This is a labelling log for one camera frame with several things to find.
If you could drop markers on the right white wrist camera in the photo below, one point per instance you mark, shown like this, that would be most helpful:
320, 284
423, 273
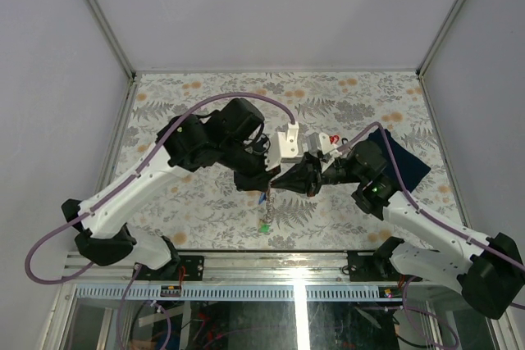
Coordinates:
320, 146

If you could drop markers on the blue key tag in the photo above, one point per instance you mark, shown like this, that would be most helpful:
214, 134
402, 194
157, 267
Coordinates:
262, 198

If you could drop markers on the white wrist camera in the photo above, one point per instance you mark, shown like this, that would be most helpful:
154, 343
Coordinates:
320, 146
283, 146

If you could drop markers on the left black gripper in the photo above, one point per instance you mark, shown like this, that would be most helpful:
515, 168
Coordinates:
260, 179

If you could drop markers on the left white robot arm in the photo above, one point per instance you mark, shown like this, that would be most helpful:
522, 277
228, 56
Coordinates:
182, 147

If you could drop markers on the metal key holder red handle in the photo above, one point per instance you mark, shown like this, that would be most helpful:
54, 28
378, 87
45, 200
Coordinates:
269, 204

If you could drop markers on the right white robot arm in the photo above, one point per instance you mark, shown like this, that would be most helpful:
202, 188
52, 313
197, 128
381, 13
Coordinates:
488, 272

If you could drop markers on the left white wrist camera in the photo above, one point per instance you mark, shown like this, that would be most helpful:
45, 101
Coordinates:
283, 146

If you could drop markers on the grey slotted cable duct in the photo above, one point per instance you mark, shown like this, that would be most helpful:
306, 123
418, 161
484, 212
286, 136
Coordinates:
205, 292

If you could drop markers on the red key tags bunch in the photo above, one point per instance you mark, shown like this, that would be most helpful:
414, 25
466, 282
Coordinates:
334, 138

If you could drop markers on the aluminium front rail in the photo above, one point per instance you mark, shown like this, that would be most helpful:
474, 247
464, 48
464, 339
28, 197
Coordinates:
235, 267

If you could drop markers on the dark blue cloth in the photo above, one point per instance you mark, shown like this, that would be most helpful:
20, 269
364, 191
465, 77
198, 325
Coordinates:
411, 169

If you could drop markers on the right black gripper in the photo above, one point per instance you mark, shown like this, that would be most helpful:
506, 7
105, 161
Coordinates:
305, 177

